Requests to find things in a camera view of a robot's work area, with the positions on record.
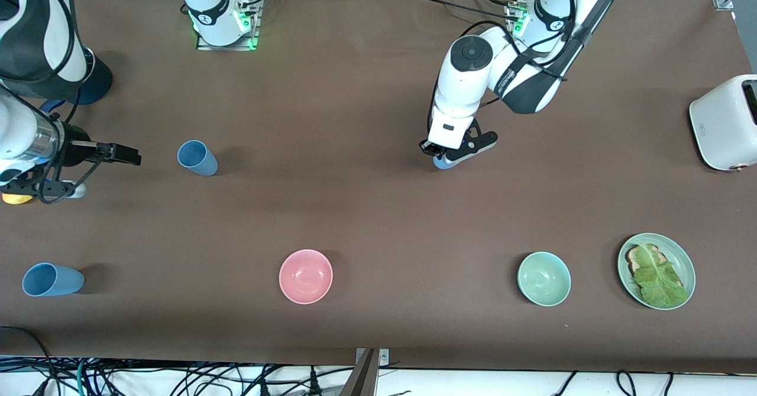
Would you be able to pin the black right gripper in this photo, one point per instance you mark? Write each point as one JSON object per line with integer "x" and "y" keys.
{"x": 75, "y": 152}

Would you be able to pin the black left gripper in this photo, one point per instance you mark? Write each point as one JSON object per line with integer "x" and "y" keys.
{"x": 433, "y": 149}

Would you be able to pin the blue plastic cup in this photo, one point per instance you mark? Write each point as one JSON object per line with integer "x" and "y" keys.
{"x": 201, "y": 161}
{"x": 59, "y": 281}
{"x": 442, "y": 164}

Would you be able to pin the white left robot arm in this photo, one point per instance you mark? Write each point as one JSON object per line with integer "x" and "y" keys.
{"x": 467, "y": 88}

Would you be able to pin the dark blue saucepan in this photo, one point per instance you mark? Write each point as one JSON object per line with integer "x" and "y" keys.
{"x": 99, "y": 85}

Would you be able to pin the glass lid with blue knob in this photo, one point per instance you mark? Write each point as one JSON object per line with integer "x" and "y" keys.
{"x": 90, "y": 65}

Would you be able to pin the yellow lemon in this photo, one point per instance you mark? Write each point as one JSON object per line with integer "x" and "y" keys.
{"x": 16, "y": 200}

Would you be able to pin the pale green bowl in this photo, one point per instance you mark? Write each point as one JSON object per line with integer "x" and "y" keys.
{"x": 544, "y": 279}

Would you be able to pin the pink bowl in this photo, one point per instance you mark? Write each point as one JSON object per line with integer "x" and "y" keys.
{"x": 306, "y": 276}

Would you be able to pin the toast bread slice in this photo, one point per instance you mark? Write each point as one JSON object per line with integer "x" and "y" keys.
{"x": 634, "y": 260}

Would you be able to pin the green lettuce leaf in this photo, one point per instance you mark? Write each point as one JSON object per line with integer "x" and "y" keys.
{"x": 659, "y": 281}

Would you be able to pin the pale green plate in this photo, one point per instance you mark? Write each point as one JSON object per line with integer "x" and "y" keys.
{"x": 683, "y": 260}

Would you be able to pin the white toaster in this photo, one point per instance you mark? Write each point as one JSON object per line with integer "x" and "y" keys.
{"x": 721, "y": 124}

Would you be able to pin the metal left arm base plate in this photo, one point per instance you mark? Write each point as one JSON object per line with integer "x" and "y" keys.
{"x": 514, "y": 53}

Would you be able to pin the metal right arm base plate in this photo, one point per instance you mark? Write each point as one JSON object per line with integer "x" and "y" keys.
{"x": 230, "y": 46}

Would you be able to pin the grey metal bracket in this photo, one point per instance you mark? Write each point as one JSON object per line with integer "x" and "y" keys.
{"x": 384, "y": 357}

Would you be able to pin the dark mount bar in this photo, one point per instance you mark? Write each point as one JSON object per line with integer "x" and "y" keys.
{"x": 362, "y": 381}

